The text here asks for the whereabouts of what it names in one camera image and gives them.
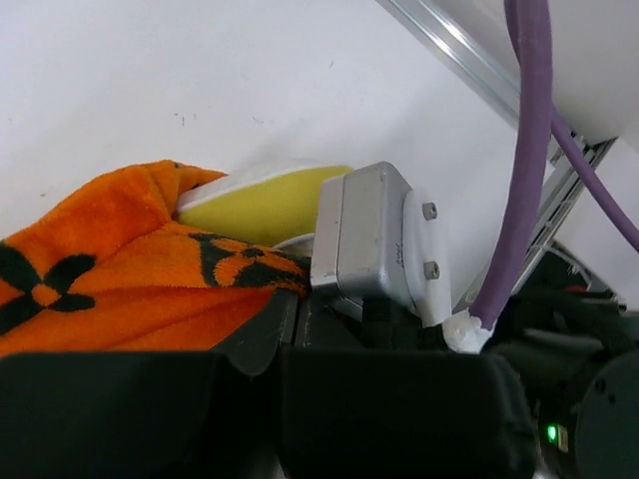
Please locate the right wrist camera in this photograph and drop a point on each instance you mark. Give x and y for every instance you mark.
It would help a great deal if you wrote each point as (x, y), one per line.
(378, 237)

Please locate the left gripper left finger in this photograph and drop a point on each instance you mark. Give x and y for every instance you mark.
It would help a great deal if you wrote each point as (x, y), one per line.
(252, 347)

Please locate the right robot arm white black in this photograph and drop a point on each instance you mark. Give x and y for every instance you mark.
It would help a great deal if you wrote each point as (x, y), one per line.
(595, 435)

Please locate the cream white pillow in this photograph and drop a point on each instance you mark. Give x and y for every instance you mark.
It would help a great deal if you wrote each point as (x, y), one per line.
(265, 202)

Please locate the aluminium side rail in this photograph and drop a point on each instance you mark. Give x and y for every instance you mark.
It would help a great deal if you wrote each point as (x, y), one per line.
(550, 167)

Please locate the orange patterned pillowcase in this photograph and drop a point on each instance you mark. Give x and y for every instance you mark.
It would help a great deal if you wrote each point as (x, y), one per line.
(110, 269)

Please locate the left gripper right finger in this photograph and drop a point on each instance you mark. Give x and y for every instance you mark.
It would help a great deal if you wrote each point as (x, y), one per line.
(319, 326)

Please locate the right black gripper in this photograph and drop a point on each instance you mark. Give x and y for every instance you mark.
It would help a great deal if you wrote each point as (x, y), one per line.
(561, 328)

